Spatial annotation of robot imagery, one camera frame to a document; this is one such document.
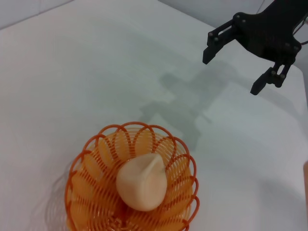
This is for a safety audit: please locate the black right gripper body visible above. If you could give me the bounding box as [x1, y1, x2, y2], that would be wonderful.
[231, 0, 308, 66]

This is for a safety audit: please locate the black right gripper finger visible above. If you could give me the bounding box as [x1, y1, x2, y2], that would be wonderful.
[202, 20, 238, 65]
[250, 62, 294, 95]

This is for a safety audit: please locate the beige steamed bun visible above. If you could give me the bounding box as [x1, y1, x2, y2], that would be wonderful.
[115, 154, 168, 212]

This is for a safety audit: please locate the orange woven plastic basket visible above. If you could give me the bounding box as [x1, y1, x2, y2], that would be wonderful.
[64, 121, 200, 231]

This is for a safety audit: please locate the right gripper cable with connector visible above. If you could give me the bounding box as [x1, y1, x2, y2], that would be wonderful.
[292, 13, 308, 47]

